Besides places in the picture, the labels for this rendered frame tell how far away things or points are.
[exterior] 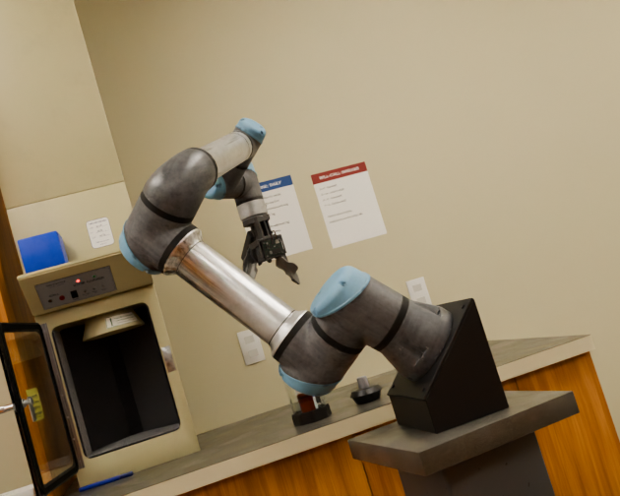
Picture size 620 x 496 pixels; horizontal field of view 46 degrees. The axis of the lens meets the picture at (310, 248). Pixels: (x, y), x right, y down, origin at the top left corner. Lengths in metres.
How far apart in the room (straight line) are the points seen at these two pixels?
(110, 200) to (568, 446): 1.39
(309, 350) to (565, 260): 1.68
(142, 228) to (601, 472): 1.33
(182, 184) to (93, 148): 0.73
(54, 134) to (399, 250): 1.23
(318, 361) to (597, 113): 2.01
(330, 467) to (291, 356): 0.50
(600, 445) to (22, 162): 1.72
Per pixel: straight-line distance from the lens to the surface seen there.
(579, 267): 2.92
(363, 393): 1.92
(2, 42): 2.26
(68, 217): 2.08
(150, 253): 1.46
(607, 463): 2.11
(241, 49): 2.71
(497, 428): 1.29
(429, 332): 1.34
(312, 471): 1.81
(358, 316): 1.32
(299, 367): 1.39
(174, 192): 1.42
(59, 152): 2.13
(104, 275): 1.97
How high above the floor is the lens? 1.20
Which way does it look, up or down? 5 degrees up
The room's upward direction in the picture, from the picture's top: 17 degrees counter-clockwise
